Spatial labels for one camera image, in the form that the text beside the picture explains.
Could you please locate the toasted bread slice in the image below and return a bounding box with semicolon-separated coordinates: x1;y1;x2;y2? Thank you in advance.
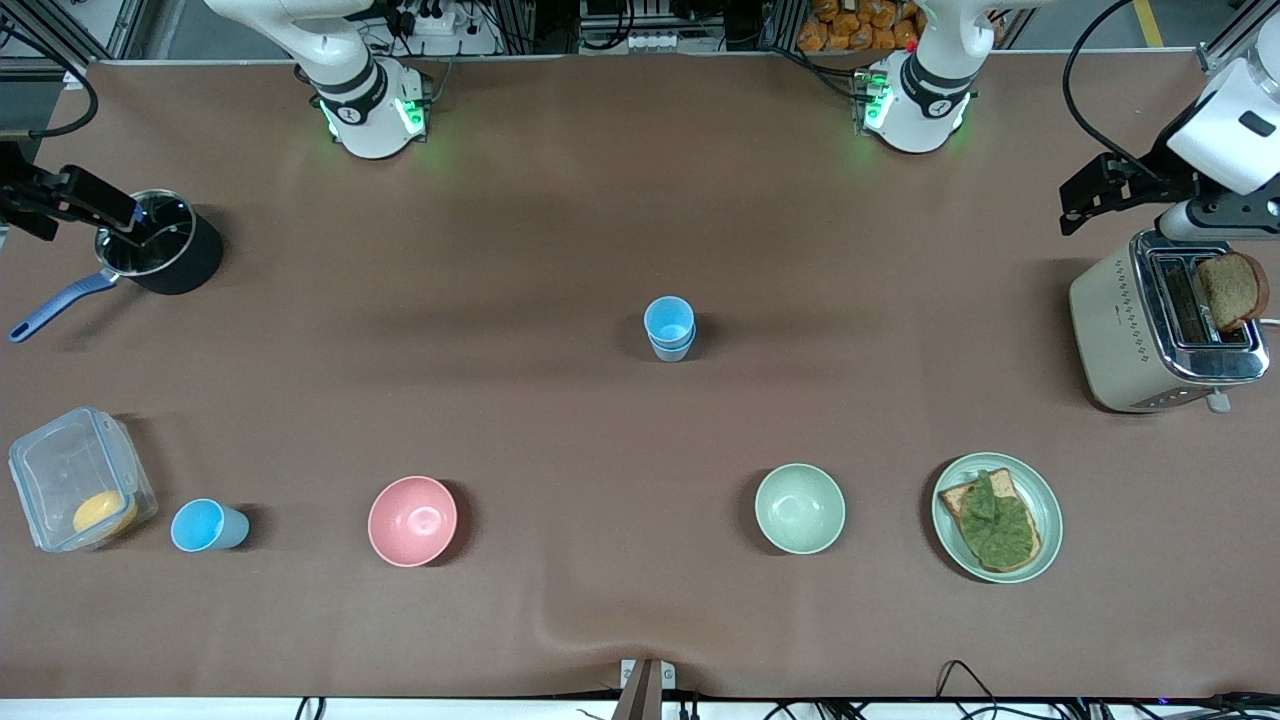
938;468;1043;574

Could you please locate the orange round food piece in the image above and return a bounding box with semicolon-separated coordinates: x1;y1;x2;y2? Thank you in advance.
72;490;139;537

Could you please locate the light green plate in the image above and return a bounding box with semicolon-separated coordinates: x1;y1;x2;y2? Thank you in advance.
931;452;1064;585

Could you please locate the beige chrome toaster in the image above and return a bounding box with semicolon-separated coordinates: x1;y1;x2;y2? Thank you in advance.
1068;227;1273;415

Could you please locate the orange snack bags pile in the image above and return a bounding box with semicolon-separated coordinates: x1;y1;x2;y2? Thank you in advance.
797;0;923;54

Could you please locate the black looped cable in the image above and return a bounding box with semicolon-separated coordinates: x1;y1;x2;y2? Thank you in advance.
934;659;1003;703

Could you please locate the brown bread slice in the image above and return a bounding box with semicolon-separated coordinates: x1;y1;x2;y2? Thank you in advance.
1192;251;1271;334

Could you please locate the aluminium frame post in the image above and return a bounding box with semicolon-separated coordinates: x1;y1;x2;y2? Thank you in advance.
45;0;141;89
1198;0;1280;73

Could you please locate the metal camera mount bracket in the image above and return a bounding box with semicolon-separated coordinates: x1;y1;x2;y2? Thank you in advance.
617;657;678;720

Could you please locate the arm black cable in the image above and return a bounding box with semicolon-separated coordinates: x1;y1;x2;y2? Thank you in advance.
0;25;100;141
1061;0;1169;183

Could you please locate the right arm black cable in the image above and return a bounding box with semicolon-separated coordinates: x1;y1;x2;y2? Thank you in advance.
0;25;100;141

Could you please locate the pink bowl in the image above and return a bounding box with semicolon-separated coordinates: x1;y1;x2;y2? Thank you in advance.
367;475;459;568

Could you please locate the green lettuce leaf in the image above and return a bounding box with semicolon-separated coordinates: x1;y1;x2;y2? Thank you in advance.
960;470;1037;567

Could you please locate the clear plastic food container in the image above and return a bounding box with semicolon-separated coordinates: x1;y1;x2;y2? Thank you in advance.
8;406;159;554

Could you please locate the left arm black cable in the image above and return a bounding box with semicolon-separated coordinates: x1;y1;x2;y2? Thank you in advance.
1061;0;1169;183

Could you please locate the light green bowl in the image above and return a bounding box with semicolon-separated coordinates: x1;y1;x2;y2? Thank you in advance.
754;462;847;556

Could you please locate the black pot blue handle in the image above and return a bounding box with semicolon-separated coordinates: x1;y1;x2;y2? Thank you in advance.
8;189;225;344

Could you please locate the brown table mat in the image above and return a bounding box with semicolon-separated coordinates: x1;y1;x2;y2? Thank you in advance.
0;52;1280;701

